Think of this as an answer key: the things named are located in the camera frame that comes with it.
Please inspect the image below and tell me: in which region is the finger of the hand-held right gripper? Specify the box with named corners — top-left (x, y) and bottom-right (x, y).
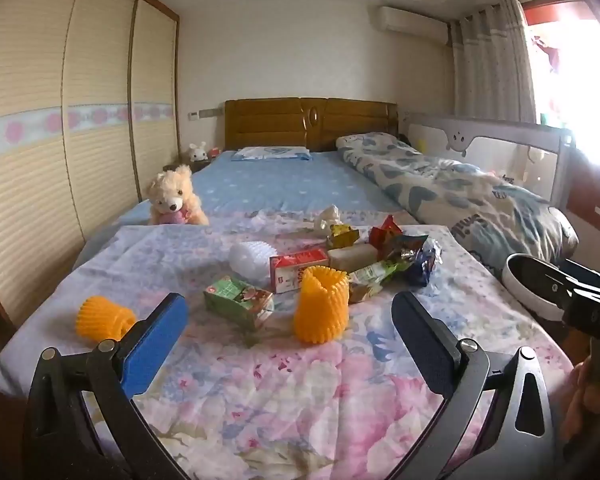
top-left (540, 264), bottom-right (600, 311)
top-left (562, 258), bottom-right (600, 291)

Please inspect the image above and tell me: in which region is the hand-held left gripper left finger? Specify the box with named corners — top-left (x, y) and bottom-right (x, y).
top-left (22, 292), bottom-right (191, 480)

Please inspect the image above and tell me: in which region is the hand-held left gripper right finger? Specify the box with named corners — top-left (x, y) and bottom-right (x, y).
top-left (387, 291), bottom-right (566, 480)

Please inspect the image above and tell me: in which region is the white round bin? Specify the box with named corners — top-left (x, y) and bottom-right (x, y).
top-left (501, 253), bottom-right (578, 320)

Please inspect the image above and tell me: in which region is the blue and silver wrapper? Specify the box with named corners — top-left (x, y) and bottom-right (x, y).
top-left (407, 240), bottom-right (443, 288)

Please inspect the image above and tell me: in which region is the dark printed snack wrapper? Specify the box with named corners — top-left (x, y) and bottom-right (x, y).
top-left (386, 234), bottom-right (430, 262)

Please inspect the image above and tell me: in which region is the tall orange foam net sleeve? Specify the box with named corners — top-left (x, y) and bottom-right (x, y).
top-left (293, 266), bottom-right (350, 346)

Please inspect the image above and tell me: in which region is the beige foam block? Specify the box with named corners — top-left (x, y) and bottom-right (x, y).
top-left (327, 244), bottom-right (378, 276)

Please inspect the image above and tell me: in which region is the red torn wrapper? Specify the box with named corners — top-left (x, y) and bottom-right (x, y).
top-left (367, 215), bottom-right (405, 253)

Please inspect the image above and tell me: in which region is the white foam net sleeve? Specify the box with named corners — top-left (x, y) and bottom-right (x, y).
top-left (228, 241), bottom-right (279, 281)

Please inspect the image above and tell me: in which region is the yellow foil wrapper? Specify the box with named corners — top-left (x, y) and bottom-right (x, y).
top-left (327, 223), bottom-right (362, 250)

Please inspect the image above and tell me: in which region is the red and white carton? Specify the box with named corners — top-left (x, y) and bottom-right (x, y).
top-left (269, 250), bottom-right (330, 294)

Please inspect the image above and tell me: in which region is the white tissue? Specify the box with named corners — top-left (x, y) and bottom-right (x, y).
top-left (312, 205), bottom-right (346, 236)

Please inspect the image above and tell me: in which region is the person's right hand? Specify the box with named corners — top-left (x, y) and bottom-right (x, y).
top-left (561, 355), bottom-right (600, 462)

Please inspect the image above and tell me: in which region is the short orange foam net sleeve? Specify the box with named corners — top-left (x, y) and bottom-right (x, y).
top-left (76, 296), bottom-right (137, 345)

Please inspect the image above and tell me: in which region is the red brown drawer chest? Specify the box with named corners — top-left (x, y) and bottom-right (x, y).
top-left (565, 150), bottom-right (600, 241)

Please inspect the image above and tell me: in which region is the heart printed quilt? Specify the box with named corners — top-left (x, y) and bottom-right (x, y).
top-left (336, 131), bottom-right (580, 268)

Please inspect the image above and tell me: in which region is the pink floral sheet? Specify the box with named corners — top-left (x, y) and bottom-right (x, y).
top-left (0, 207), bottom-right (576, 480)

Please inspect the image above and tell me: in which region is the beige teddy bear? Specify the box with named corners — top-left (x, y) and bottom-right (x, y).
top-left (145, 164), bottom-right (210, 227)

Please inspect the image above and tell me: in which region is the dark wooden nightstand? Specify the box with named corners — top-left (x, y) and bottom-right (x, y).
top-left (162, 157), bottom-right (213, 175)

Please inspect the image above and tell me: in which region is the bright window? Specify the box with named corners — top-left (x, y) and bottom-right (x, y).
top-left (525, 5), bottom-right (600, 171)

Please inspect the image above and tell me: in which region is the blue dotted bed sheet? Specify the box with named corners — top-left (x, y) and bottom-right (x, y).
top-left (115, 150), bottom-right (416, 226)

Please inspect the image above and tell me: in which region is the grey patterned curtain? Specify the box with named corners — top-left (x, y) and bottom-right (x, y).
top-left (447, 0), bottom-right (538, 123)

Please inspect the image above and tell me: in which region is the blue printed pillow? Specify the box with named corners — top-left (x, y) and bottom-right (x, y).
top-left (230, 146), bottom-right (313, 163)

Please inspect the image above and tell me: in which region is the beige sliding door wardrobe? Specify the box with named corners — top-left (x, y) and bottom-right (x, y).
top-left (0, 0), bottom-right (181, 331)

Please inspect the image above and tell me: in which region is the wooden headboard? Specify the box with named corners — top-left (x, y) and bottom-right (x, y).
top-left (224, 97), bottom-right (400, 153)

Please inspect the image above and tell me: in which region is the white air conditioner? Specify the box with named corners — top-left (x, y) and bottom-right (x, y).
top-left (377, 6), bottom-right (450, 43)

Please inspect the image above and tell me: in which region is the grey bed guard rail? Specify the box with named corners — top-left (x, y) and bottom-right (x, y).
top-left (402, 111), bottom-right (576, 208)

